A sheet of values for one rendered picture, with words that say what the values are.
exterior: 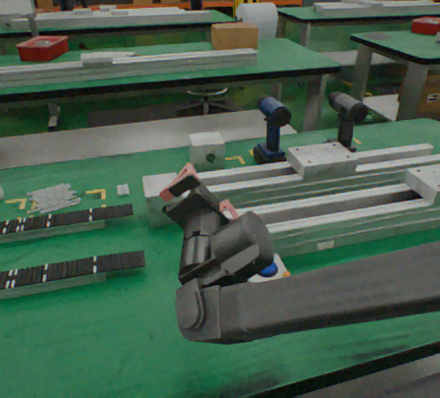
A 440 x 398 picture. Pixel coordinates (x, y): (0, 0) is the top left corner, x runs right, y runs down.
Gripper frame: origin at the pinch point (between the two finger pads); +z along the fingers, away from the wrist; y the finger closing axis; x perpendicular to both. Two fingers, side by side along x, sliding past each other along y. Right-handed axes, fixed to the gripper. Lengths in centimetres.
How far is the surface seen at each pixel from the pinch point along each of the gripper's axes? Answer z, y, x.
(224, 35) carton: 221, -29, 20
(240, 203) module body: 26.0, -24.2, 10.1
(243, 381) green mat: -21.0, -22.9, 10.3
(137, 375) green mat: -20.2, -12.0, 23.9
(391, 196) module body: 25, -45, -22
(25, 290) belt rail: -2.9, 4.3, 44.9
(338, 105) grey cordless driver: 58, -33, -23
